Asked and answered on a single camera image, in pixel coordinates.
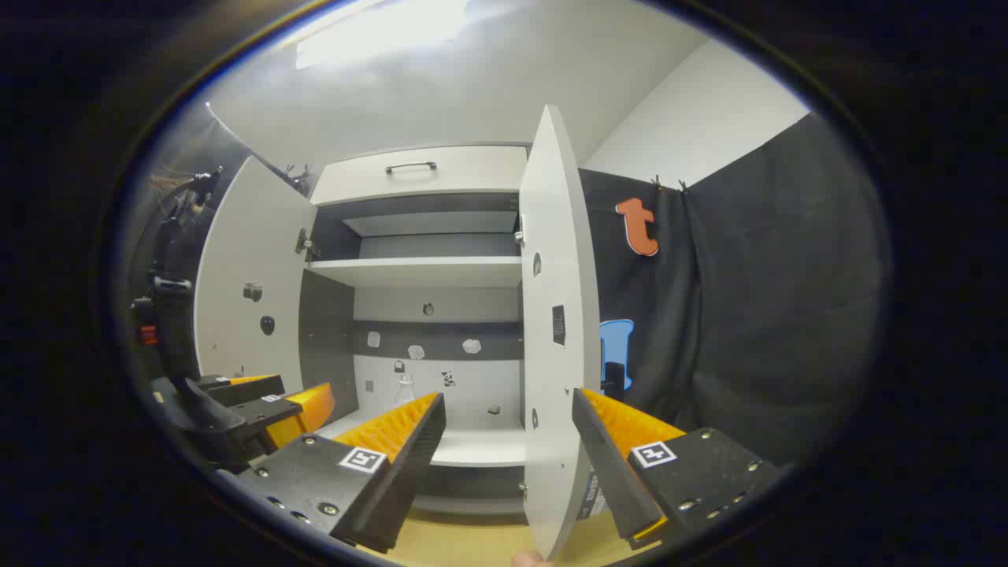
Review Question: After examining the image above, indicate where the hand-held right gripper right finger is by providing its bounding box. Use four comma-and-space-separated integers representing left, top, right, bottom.
571, 387, 780, 550

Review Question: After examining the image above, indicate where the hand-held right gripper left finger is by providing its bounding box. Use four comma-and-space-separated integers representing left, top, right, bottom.
235, 391, 447, 554

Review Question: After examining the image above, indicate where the white cabinet door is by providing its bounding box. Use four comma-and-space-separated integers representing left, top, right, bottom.
518, 105, 603, 561
194, 155, 318, 395

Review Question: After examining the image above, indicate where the white and grey cabinet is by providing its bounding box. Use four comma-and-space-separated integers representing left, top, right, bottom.
299, 143, 530, 517

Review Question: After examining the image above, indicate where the white cabinet shelf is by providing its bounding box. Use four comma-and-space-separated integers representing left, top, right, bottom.
306, 257, 523, 289

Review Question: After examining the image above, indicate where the white cabinet drawer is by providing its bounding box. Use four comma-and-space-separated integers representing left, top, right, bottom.
309, 145, 528, 207

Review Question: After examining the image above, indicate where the black backdrop cloth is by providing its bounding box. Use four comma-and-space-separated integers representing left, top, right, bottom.
118, 102, 889, 473

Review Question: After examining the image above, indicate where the ceiling light panel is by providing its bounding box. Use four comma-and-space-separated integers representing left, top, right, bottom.
295, 0, 469, 70

